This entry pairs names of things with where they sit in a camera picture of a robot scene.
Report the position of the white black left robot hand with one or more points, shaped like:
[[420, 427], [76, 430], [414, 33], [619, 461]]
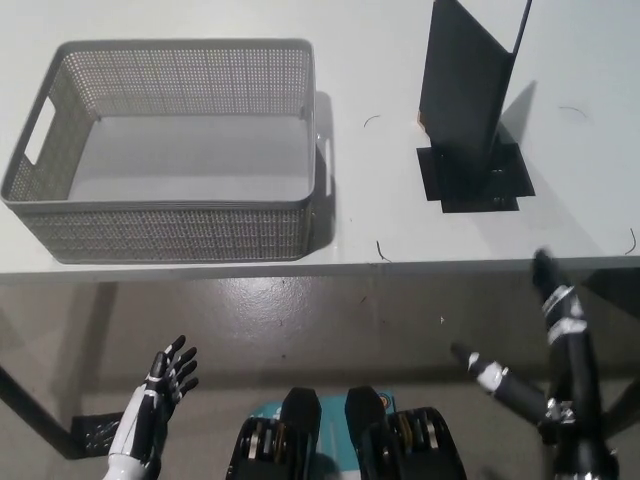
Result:
[[145, 405]]

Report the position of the black notebook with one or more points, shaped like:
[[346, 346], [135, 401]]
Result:
[[462, 100]]

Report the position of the black table leg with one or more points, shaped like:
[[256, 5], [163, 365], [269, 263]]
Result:
[[35, 410]]

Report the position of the grey perforated plastic basket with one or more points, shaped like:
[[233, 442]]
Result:
[[165, 230]]

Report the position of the black tape patch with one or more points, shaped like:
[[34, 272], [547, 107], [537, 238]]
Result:
[[510, 180]]

